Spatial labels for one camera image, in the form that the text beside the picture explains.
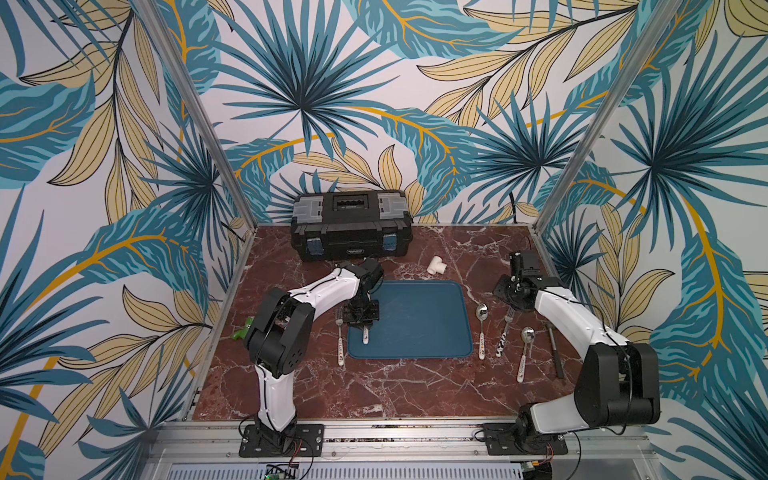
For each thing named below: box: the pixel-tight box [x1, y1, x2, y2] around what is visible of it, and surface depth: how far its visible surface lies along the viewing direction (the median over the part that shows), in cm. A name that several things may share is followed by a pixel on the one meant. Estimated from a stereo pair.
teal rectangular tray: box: [347, 280, 474, 360], surface depth 95 cm
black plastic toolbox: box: [290, 191, 414, 263], surface depth 102 cm
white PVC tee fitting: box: [426, 255, 447, 275], surface depth 108 cm
